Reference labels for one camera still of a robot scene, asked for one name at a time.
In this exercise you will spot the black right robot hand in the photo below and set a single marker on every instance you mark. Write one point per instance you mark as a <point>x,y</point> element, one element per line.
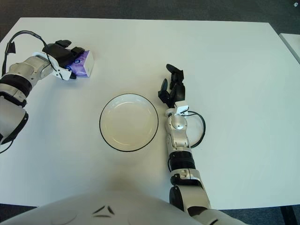
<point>179,92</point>

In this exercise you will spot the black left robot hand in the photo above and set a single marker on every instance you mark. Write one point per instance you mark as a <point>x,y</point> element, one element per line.
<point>58,55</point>

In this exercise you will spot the purple tissue paper pack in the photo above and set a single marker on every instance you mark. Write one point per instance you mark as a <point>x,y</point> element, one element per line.
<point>87,63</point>

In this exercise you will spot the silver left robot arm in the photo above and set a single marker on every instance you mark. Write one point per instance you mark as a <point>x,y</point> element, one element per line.
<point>28,68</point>

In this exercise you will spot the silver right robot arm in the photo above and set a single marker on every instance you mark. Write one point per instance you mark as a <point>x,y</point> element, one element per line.
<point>178,126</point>

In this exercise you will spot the white plate with black rim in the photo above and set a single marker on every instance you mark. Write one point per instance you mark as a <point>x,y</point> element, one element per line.
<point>129,123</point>

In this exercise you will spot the white neighbouring table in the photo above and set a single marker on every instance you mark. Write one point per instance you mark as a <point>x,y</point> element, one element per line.
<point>293,43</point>

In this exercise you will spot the grey robot torso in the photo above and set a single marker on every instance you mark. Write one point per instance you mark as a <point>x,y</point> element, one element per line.
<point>93,208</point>

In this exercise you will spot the small grey floor object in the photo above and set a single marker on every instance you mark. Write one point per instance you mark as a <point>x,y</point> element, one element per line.
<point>294,4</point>

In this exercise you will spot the black table leg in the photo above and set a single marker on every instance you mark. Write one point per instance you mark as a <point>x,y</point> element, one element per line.
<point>287,216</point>

